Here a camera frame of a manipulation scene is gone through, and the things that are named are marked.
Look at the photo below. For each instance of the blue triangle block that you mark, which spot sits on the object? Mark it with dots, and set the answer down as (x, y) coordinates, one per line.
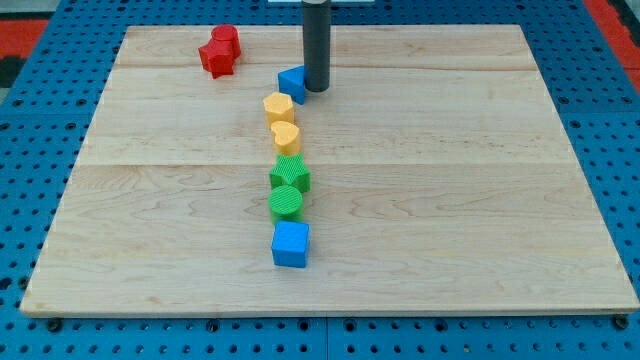
(292, 82)

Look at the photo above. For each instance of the green star block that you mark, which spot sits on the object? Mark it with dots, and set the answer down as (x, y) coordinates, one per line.
(290, 170)

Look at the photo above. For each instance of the green cylinder block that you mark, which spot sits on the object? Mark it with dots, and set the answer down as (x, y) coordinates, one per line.
(286, 204)

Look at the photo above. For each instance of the yellow heart block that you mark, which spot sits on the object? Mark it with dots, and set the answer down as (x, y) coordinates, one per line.
(286, 138)

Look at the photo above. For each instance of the blue cube block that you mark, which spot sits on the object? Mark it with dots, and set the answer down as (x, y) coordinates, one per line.
(290, 244)

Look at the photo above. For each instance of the yellow pentagon block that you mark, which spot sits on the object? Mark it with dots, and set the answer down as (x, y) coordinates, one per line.
(278, 107)

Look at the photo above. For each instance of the wooden board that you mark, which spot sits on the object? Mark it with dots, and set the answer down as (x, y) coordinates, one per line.
(443, 183)

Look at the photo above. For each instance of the red star block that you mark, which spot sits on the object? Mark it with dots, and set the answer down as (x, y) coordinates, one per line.
(217, 57)

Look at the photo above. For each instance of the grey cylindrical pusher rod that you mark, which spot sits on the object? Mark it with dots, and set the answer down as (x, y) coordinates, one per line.
(316, 26)

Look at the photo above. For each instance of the red cylinder block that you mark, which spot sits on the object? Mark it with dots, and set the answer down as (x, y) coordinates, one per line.
(227, 33)

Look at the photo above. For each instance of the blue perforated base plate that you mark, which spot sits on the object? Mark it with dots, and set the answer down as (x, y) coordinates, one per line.
(48, 110)

